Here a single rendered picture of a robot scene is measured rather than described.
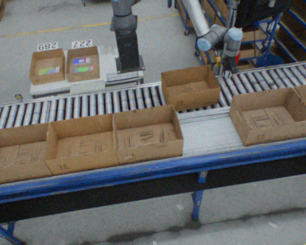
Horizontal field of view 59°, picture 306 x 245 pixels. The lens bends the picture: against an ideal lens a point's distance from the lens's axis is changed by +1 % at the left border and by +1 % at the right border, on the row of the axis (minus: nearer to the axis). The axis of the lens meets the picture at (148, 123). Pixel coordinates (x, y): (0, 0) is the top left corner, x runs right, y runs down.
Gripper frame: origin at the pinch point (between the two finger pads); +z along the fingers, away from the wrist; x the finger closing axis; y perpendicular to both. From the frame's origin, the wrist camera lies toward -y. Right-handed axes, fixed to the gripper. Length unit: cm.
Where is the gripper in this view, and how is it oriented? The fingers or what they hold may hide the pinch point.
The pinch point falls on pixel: (227, 78)
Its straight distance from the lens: 209.6
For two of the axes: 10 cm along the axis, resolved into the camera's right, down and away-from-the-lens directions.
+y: -1.6, -7.3, 6.6
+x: -9.9, 1.6, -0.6
